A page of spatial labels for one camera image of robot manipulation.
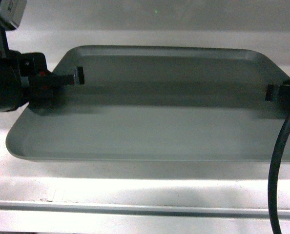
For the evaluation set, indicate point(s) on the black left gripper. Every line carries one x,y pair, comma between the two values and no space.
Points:
12,94

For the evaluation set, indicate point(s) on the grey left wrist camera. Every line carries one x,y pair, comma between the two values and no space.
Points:
11,13

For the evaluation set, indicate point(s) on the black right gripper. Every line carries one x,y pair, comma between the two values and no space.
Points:
281,93

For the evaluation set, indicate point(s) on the grey silver serving tray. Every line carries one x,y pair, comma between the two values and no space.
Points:
156,103

